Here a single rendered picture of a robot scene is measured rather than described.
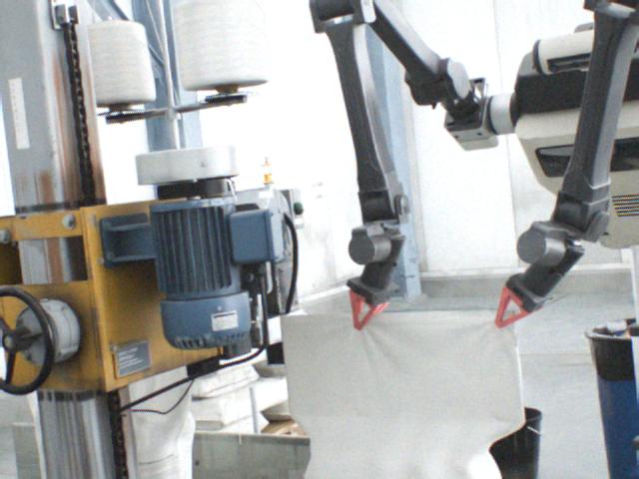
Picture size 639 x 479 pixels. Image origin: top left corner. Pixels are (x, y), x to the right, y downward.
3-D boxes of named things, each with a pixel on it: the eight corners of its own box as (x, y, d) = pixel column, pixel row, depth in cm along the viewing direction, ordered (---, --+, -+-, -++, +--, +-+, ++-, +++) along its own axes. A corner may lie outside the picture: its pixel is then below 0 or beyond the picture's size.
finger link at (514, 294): (478, 313, 183) (511, 276, 180) (493, 307, 189) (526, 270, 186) (505, 341, 181) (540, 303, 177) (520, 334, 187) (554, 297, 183)
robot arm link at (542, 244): (613, 215, 173) (571, 195, 179) (576, 206, 165) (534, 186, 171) (583, 279, 176) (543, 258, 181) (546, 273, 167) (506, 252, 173)
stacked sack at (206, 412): (300, 400, 525) (297, 371, 524) (225, 435, 468) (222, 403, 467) (231, 399, 546) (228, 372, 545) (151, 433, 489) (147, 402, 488)
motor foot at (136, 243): (191, 257, 182) (185, 209, 182) (146, 266, 172) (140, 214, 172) (150, 260, 187) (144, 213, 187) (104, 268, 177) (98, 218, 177)
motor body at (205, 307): (271, 335, 181) (255, 193, 180) (218, 352, 168) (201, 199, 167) (202, 336, 189) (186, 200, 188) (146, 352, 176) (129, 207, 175)
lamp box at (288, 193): (305, 228, 230) (300, 188, 230) (294, 230, 226) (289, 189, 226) (277, 230, 234) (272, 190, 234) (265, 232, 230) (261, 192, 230)
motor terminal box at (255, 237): (289, 271, 182) (281, 206, 181) (280, 277, 171) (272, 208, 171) (243, 275, 182) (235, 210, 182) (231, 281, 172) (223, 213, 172)
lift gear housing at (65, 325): (84, 360, 177) (77, 295, 176) (60, 367, 172) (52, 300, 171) (39, 360, 182) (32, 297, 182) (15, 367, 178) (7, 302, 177)
